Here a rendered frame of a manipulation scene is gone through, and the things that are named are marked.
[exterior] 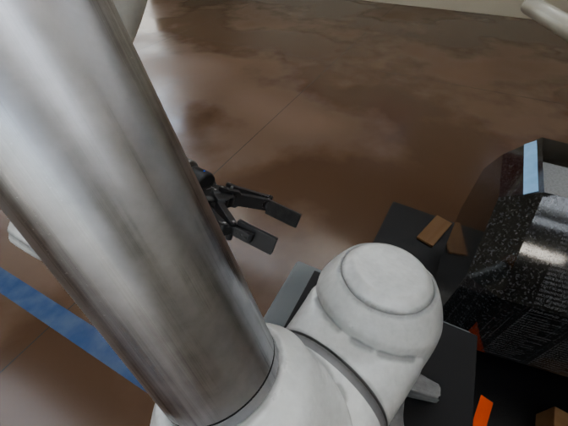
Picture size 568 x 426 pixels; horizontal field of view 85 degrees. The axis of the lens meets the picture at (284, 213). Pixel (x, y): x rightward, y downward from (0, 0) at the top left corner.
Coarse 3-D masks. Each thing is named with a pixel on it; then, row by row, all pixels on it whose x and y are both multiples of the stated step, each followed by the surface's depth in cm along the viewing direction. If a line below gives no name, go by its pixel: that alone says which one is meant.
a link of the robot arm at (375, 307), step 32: (352, 256) 36; (384, 256) 37; (320, 288) 37; (352, 288) 33; (384, 288) 33; (416, 288) 33; (320, 320) 35; (352, 320) 32; (384, 320) 31; (416, 320) 32; (352, 352) 32; (384, 352) 32; (416, 352) 32; (384, 384) 32
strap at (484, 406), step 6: (480, 396) 125; (480, 402) 123; (486, 402) 123; (492, 402) 123; (480, 408) 122; (486, 408) 122; (480, 414) 120; (486, 414) 120; (474, 420) 119; (480, 420) 119; (486, 420) 119
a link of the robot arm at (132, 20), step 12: (120, 0) 33; (132, 0) 33; (144, 0) 34; (120, 12) 33; (132, 12) 34; (144, 12) 36; (132, 24) 35; (132, 36) 36; (12, 228) 45; (12, 240) 46; (24, 240) 45
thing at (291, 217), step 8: (272, 200) 62; (272, 208) 62; (280, 208) 62; (288, 208) 62; (272, 216) 63; (280, 216) 62; (288, 216) 61; (296, 216) 61; (288, 224) 62; (296, 224) 61
